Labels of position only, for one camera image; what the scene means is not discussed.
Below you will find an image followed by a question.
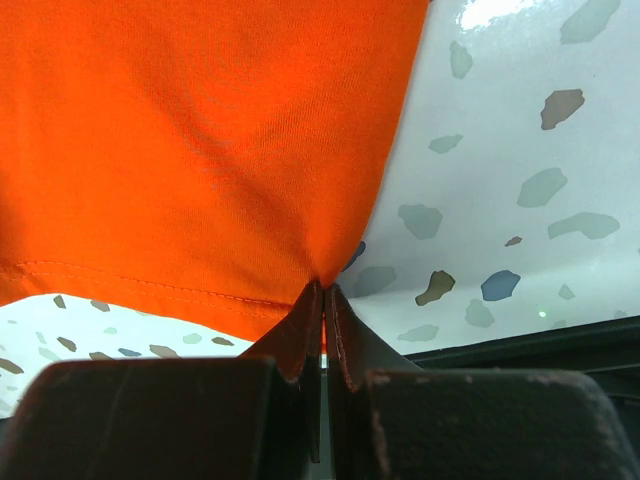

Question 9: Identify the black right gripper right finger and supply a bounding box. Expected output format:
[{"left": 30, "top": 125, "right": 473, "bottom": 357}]
[{"left": 324, "top": 286, "right": 639, "bottom": 479}]

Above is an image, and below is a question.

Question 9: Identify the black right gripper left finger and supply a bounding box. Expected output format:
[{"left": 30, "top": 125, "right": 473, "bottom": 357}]
[{"left": 1, "top": 282, "right": 323, "bottom": 479}]

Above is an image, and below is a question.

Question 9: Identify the orange t-shirt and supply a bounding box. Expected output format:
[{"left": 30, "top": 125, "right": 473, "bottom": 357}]
[{"left": 1, "top": 1, "right": 429, "bottom": 341}]

